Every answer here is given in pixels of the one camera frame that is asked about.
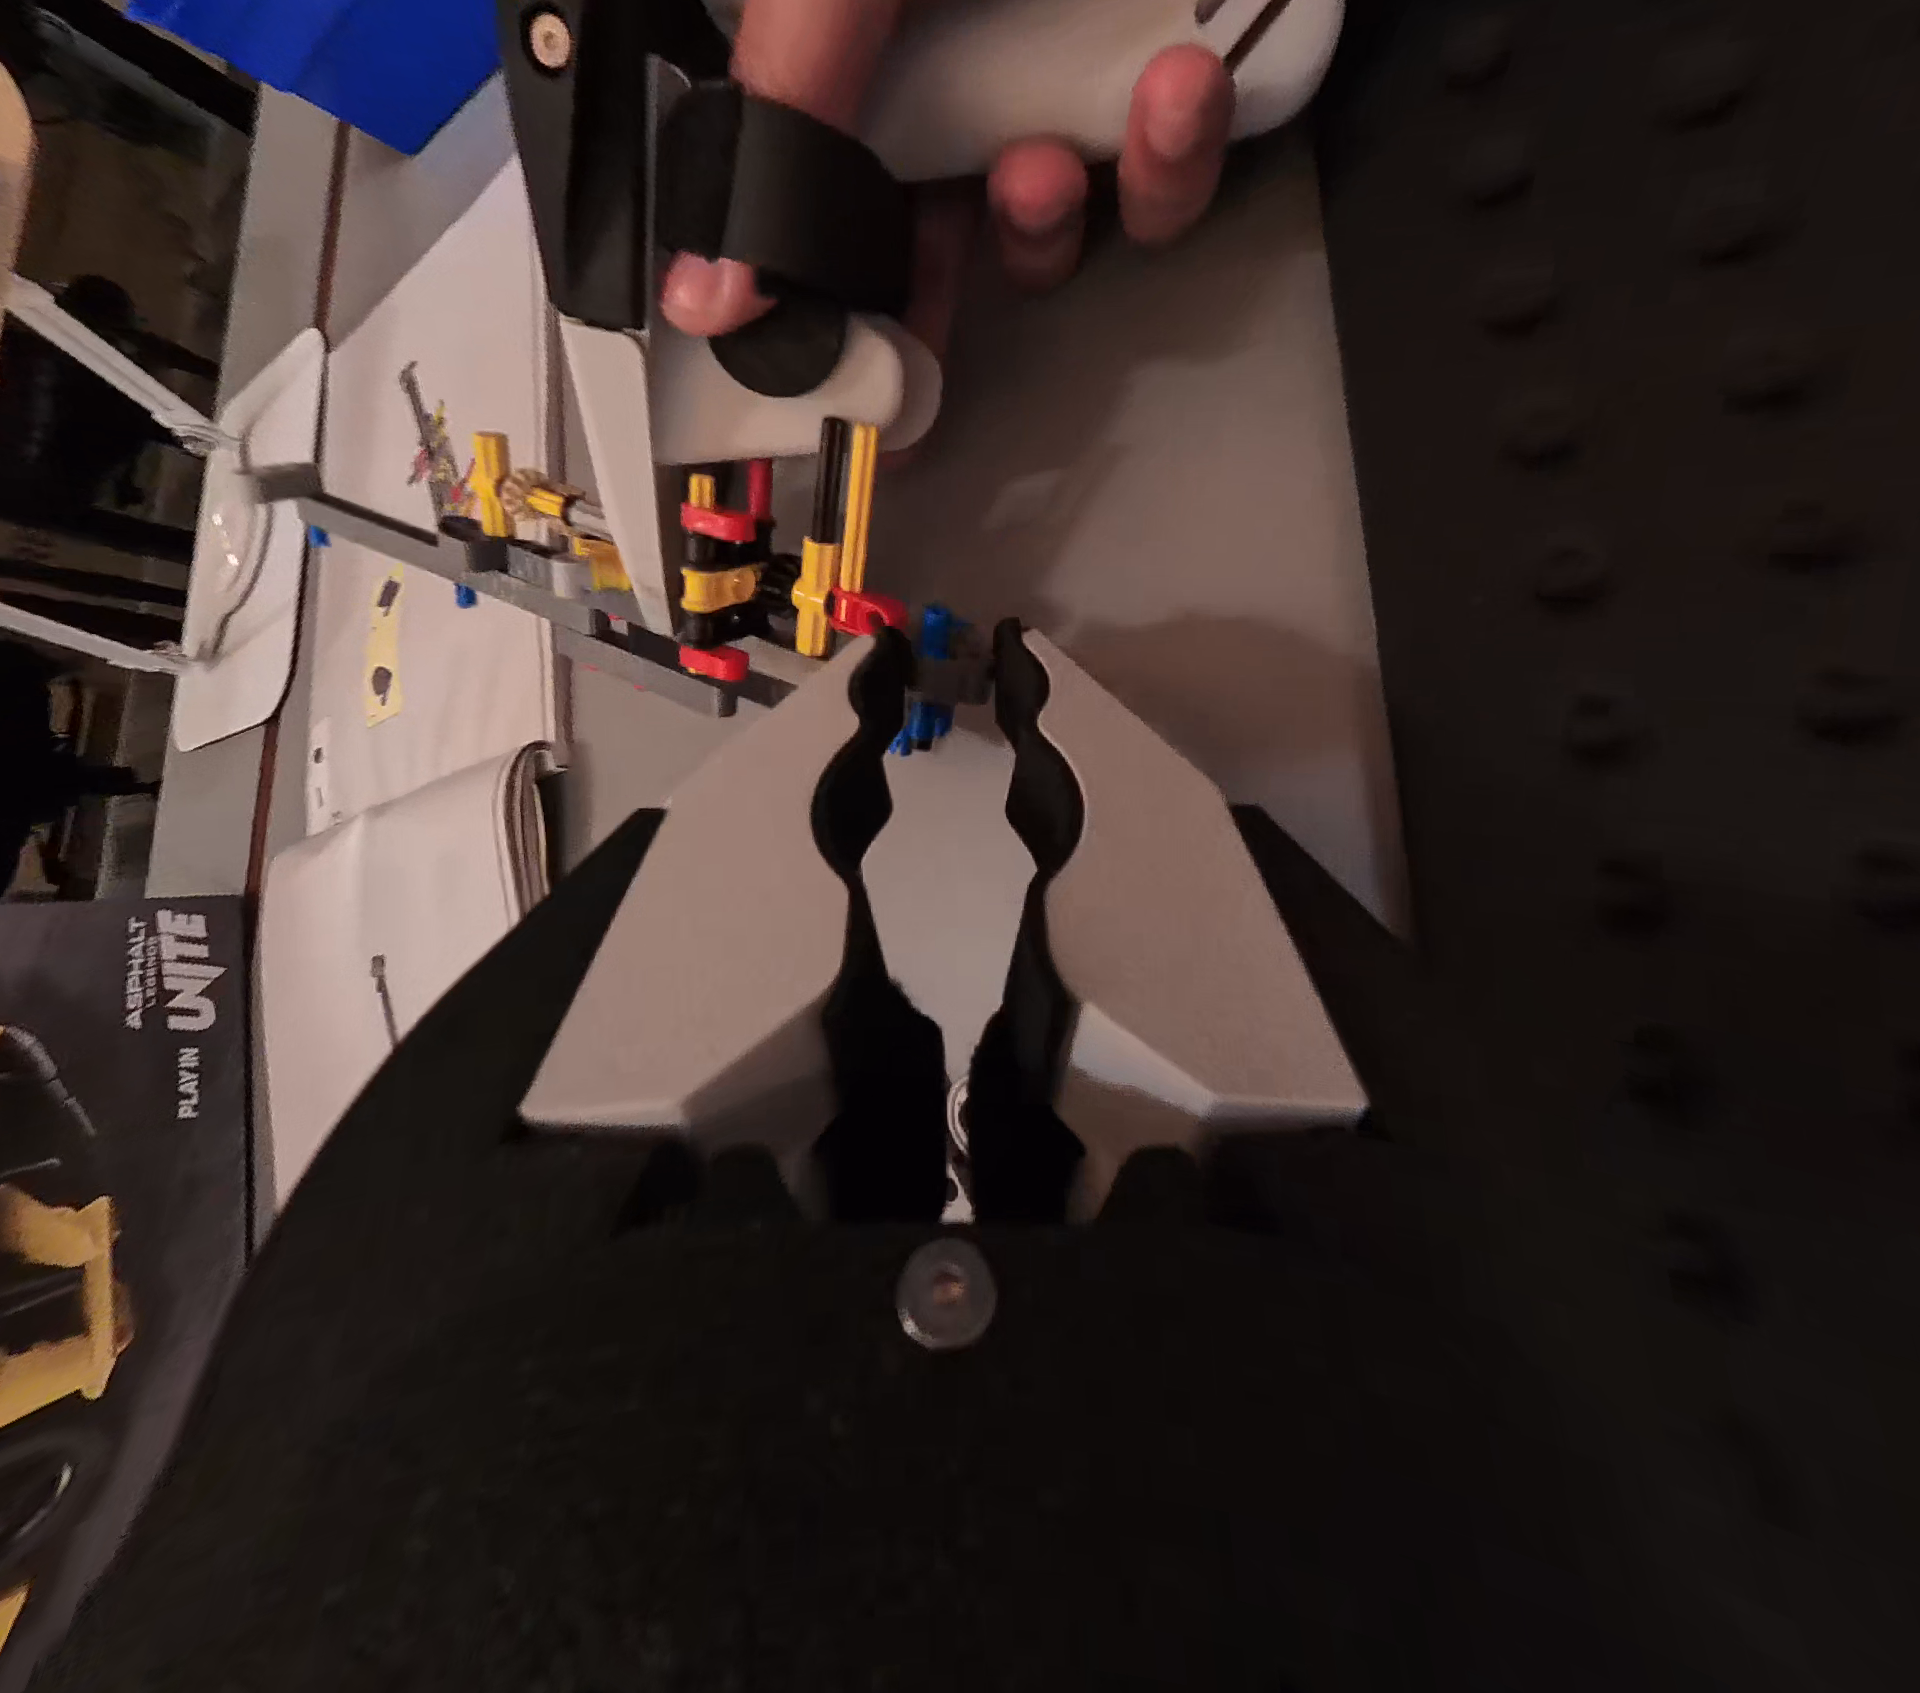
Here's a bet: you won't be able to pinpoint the white stand with flat base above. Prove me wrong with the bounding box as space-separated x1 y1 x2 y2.
0 267 327 753

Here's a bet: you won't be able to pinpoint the lego instruction booklet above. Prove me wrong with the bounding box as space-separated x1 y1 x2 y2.
252 147 670 1215

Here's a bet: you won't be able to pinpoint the long grey Technic assembly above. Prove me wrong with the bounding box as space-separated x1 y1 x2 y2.
258 417 918 721

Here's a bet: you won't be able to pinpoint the yellow car lego box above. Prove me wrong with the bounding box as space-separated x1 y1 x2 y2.
0 894 252 1643

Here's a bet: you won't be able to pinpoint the grey lego connector blue pins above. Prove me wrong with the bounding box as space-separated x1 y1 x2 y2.
883 602 1003 756

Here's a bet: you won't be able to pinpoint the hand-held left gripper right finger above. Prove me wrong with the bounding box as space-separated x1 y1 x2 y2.
989 617 1372 1224

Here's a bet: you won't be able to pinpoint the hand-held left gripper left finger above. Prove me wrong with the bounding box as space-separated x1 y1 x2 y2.
515 630 918 1223

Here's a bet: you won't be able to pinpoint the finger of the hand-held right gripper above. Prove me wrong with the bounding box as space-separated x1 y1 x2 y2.
557 319 679 637

